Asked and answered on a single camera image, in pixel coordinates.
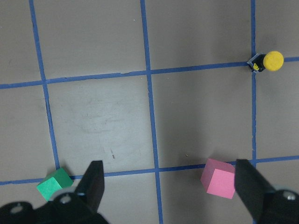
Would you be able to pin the green foam cube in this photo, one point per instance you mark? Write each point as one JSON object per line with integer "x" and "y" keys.
{"x": 53, "y": 182}

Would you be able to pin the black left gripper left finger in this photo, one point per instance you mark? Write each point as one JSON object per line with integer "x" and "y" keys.
{"x": 92, "y": 185}

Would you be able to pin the yellow push button switch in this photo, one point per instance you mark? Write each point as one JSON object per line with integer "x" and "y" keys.
{"x": 272, "y": 61}

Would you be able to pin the pink foam cube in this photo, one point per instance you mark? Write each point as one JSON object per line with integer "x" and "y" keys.
{"x": 218, "y": 178}

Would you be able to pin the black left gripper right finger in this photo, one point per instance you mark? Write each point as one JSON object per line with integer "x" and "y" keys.
{"x": 252, "y": 188}

